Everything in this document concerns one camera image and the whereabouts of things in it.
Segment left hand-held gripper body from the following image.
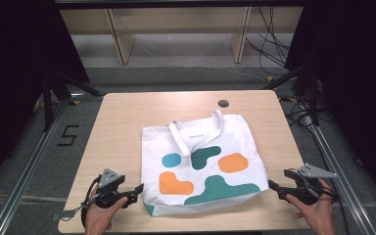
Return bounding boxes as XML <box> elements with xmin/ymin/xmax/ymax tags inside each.
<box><xmin>92</xmin><ymin>167</ymin><xmax>134</xmax><ymax>210</ymax></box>

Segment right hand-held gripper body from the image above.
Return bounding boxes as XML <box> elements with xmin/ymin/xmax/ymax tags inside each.
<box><xmin>283</xmin><ymin>163</ymin><xmax>338</xmax><ymax>207</ymax></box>

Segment white tote bag coloured shapes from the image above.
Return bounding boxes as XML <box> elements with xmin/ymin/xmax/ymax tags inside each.
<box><xmin>140</xmin><ymin>109</ymin><xmax>270</xmax><ymax>217</ymax></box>

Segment person's right hand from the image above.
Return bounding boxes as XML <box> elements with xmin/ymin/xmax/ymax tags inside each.
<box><xmin>285</xmin><ymin>178</ymin><xmax>337</xmax><ymax>235</ymax></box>

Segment person's left hand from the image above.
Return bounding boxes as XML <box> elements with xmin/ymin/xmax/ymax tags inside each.
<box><xmin>84</xmin><ymin>195</ymin><xmax>129</xmax><ymax>235</ymax></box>

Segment grey tape strip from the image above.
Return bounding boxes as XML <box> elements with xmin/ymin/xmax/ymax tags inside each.
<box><xmin>51</xmin><ymin>210</ymin><xmax>76</xmax><ymax>223</ymax></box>

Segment black metal stand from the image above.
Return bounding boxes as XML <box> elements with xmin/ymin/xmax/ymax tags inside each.
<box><xmin>41</xmin><ymin>65</ymin><xmax>103</xmax><ymax>132</ymax></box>
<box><xmin>263</xmin><ymin>55</ymin><xmax>321</xmax><ymax>127</ymax></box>

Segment black curtain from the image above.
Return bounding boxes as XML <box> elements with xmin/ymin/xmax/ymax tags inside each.
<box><xmin>0</xmin><ymin>0</ymin><xmax>91</xmax><ymax>194</ymax></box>
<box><xmin>283</xmin><ymin>0</ymin><xmax>376</xmax><ymax>204</ymax></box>

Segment light wooden shelf unit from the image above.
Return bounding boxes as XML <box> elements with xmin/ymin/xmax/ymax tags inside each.
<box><xmin>58</xmin><ymin>6</ymin><xmax>305</xmax><ymax>66</ymax></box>

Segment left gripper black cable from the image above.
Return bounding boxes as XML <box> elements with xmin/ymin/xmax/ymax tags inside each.
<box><xmin>79</xmin><ymin>175</ymin><xmax>103</xmax><ymax>229</ymax></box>

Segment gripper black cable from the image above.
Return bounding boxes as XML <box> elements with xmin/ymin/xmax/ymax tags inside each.
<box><xmin>79</xmin><ymin>175</ymin><xmax>103</xmax><ymax>229</ymax></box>
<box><xmin>319</xmin><ymin>184</ymin><xmax>351</xmax><ymax>235</ymax></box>

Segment aluminium floor rail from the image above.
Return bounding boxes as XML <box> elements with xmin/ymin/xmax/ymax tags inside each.
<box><xmin>307</xmin><ymin>122</ymin><xmax>376</xmax><ymax>235</ymax></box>
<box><xmin>0</xmin><ymin>94</ymin><xmax>71</xmax><ymax>235</ymax></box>

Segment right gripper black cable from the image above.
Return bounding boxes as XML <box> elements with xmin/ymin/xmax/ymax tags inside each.
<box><xmin>319</xmin><ymin>184</ymin><xmax>351</xmax><ymax>235</ymax></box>

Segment black floor cables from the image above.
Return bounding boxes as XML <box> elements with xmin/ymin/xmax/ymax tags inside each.
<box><xmin>278</xmin><ymin>92</ymin><xmax>315</xmax><ymax>129</ymax></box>

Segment thin white floor cable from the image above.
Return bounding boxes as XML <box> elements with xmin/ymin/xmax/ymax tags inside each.
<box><xmin>189</xmin><ymin>64</ymin><xmax>269</xmax><ymax>83</ymax></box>

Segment black hanging cables bundle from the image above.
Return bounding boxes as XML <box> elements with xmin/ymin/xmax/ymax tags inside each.
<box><xmin>244</xmin><ymin>6</ymin><xmax>292</xmax><ymax>76</ymax></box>

